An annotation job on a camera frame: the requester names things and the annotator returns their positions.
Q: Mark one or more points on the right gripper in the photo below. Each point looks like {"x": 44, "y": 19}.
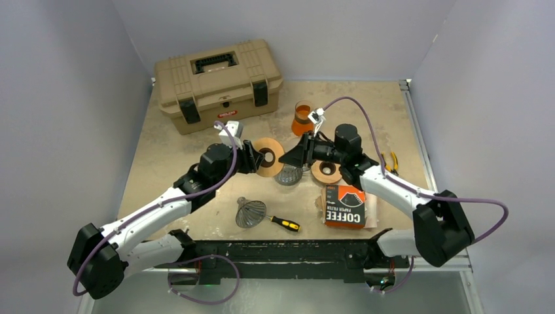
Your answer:
{"x": 303, "y": 152}

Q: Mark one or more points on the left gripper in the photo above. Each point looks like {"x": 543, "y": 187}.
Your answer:
{"x": 250, "y": 157}

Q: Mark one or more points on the smoky glass carafe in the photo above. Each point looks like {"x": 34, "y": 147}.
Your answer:
{"x": 289, "y": 175}

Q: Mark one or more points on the wooden ring holder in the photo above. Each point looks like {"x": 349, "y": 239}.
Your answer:
{"x": 271, "y": 151}
{"x": 326, "y": 172}

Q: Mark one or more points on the smoky glass dripper cone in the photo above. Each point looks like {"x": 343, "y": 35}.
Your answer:
{"x": 250, "y": 212}

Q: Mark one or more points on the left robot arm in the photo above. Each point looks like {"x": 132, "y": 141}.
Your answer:
{"x": 143, "y": 221}

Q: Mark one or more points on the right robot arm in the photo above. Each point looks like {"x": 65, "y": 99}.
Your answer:
{"x": 440, "y": 229}

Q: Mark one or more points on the coffee paper filter box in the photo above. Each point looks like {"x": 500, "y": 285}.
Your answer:
{"x": 347, "y": 207}

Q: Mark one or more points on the orange glass carafe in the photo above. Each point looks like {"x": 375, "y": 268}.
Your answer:
{"x": 301, "y": 122}

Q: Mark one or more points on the tan plastic toolbox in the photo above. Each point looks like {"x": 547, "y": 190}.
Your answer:
{"x": 229, "y": 83}

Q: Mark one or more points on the yellow black screwdriver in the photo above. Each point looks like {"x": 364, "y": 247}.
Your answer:
{"x": 287, "y": 224}

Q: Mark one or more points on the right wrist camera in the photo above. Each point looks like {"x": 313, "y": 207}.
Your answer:
{"x": 317, "y": 118}

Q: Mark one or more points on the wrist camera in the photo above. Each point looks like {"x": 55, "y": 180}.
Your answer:
{"x": 317, "y": 118}
{"x": 230, "y": 133}

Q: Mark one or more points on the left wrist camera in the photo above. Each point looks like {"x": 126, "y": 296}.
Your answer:
{"x": 230, "y": 133}

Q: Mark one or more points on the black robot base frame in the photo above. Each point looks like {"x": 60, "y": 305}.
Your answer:
{"x": 349, "y": 260}

